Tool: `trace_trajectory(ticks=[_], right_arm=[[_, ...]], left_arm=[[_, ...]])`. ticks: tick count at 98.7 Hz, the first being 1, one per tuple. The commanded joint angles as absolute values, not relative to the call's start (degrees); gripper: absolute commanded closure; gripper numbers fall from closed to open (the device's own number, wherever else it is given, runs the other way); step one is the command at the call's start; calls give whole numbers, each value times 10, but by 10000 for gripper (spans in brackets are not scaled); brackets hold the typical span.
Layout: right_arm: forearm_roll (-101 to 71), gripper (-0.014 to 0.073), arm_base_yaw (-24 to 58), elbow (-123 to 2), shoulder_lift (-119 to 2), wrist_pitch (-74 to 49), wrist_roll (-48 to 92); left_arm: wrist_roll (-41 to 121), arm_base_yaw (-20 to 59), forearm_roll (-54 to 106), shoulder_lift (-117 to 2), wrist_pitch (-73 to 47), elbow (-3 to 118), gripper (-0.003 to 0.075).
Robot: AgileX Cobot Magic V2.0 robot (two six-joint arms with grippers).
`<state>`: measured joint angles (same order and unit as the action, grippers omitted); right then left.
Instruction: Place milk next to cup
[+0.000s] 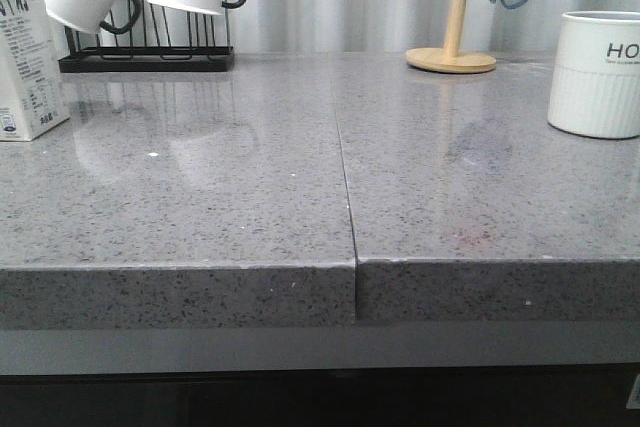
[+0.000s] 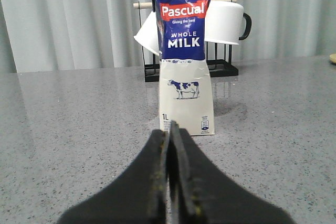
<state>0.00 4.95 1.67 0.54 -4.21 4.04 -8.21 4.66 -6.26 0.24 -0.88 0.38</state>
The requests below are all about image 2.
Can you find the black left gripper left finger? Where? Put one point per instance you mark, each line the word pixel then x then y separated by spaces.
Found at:
pixel 138 195

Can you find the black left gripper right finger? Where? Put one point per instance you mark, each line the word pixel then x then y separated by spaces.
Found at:
pixel 201 193

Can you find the Pascual whole milk carton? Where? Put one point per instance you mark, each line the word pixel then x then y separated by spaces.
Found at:
pixel 185 90

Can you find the white enamel mug left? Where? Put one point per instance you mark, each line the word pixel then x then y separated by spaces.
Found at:
pixel 147 36

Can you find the white enamel mug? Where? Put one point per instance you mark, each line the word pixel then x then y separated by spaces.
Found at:
pixel 147 36
pixel 226 23

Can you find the white enamel mug right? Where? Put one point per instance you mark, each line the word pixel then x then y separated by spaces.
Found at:
pixel 226 23

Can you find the wooden mug tree stand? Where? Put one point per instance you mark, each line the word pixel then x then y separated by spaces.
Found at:
pixel 332 59

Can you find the black wire mug rack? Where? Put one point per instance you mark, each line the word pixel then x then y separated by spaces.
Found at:
pixel 223 69

